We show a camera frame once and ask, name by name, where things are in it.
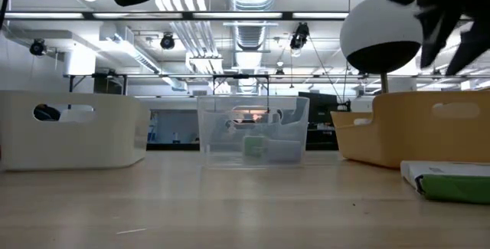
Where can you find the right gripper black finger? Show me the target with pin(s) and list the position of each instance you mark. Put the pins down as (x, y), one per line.
(472, 46)
(438, 30)

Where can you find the green and white packaged box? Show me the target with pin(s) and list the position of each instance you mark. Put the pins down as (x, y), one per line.
(451, 187)

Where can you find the green and white charger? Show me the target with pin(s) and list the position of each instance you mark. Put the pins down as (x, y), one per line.
(255, 147)

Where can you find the yellow plastic bin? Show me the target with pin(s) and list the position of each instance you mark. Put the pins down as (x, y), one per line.
(413, 138)

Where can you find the white plastic bin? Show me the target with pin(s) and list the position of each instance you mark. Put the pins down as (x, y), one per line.
(76, 141)

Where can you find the clear plastic bin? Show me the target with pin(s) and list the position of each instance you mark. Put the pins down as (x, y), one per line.
(222, 134)

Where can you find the black ceiling spotlight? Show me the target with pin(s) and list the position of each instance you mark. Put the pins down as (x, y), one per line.
(38, 47)
(167, 41)
(299, 36)

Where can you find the black monitor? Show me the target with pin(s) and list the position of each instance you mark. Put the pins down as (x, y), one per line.
(323, 111)

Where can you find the distant black frame rig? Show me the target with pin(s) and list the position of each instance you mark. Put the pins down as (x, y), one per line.
(109, 84)
(241, 76)

